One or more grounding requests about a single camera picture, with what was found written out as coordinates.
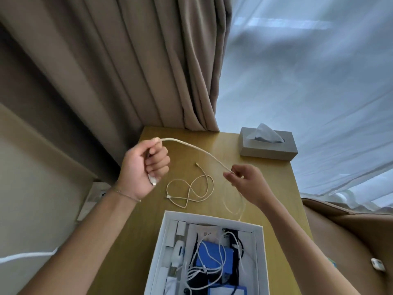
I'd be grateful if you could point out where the person's right hand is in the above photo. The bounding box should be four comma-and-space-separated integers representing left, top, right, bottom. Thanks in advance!
223, 164, 274, 209

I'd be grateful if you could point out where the person's left hand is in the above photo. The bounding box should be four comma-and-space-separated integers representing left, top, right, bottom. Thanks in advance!
116, 137, 171, 202

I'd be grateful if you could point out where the thin cable gold plug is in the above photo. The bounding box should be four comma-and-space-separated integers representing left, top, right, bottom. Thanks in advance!
165, 162, 215, 209

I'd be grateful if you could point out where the long white charging cable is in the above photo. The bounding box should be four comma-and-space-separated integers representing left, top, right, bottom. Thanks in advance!
148, 137, 247, 222

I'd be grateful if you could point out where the clear packet orange print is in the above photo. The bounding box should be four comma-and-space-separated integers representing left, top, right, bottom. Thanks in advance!
198, 226, 222, 243

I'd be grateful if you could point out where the blue power bank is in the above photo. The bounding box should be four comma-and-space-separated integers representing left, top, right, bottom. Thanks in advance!
195, 241, 235, 275

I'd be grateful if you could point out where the white charger blue print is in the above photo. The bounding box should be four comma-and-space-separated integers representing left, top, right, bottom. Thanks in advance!
172, 240, 186, 271

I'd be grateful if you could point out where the white cardboard box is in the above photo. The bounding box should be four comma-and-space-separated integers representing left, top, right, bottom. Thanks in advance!
143, 211, 270, 295

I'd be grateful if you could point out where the short white cable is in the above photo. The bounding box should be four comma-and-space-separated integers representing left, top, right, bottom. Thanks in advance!
183, 231, 257, 295

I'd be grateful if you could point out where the blue and white small box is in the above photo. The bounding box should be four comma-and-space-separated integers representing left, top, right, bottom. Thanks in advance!
208, 285, 248, 295

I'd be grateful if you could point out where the black power adapter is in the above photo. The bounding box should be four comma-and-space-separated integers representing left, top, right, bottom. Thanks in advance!
185, 273, 209, 295

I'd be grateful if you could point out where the person's right forearm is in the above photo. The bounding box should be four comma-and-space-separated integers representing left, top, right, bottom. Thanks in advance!
260, 199, 361, 295

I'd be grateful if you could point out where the person's left forearm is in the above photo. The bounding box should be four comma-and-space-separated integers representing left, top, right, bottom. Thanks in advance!
18, 188, 142, 295

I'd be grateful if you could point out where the wooden table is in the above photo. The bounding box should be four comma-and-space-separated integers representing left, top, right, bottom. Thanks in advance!
87, 126, 314, 295

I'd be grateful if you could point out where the grey tissue box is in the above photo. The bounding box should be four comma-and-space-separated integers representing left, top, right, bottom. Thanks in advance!
239, 127, 299, 161

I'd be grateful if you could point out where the white tissue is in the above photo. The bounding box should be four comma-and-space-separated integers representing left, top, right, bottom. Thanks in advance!
246, 123, 285, 144

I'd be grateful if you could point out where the beige curtain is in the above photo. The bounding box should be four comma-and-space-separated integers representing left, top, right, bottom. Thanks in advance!
0, 0, 233, 185

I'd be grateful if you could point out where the brown leather chair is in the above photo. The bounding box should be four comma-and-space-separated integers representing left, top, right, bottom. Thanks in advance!
302, 198, 393, 295

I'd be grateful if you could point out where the white sheer curtain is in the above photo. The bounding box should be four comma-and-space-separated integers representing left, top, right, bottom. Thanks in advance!
215, 0, 393, 210

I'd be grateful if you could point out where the thin wrist bracelet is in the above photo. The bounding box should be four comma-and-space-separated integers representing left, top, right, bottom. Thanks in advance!
112, 187, 142, 202

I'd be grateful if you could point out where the wall socket panel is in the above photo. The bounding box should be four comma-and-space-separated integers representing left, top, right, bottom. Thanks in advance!
77, 181, 112, 222

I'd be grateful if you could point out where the thick white cord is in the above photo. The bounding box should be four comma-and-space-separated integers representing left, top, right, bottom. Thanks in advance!
0, 247, 59, 264

